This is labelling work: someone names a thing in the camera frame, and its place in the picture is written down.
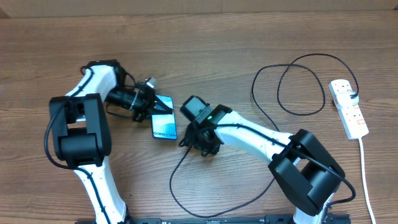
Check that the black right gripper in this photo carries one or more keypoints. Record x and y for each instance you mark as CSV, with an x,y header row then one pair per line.
x,y
194,139

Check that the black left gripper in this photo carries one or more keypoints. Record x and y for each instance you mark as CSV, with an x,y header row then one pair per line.
x,y
148,104

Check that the blue Galaxy smartphone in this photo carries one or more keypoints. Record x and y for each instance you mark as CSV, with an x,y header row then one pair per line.
x,y
164,125

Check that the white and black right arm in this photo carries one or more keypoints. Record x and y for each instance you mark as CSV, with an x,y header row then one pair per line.
x,y
305,171

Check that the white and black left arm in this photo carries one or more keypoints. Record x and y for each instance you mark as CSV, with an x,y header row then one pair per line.
x,y
78,137

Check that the white charger plug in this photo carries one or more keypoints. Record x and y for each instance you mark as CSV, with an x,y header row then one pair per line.
x,y
346,99

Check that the white power strip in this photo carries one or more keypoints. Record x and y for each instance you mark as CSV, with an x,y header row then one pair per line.
x,y
351,118

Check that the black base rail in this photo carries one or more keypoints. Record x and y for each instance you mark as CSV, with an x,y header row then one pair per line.
x,y
268,219

